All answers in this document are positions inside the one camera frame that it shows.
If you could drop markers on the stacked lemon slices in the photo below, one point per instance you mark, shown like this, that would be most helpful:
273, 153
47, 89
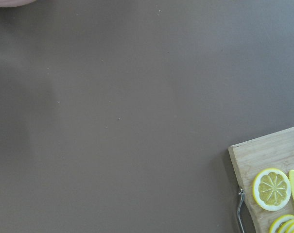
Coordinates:
282, 224

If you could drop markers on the lemon slice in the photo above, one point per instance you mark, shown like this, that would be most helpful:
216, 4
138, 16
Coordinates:
271, 189

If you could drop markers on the pink bowl with ice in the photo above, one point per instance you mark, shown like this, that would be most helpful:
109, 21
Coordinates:
14, 3

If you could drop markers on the wooden cutting board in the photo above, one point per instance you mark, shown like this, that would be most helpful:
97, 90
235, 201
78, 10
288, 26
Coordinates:
262, 167

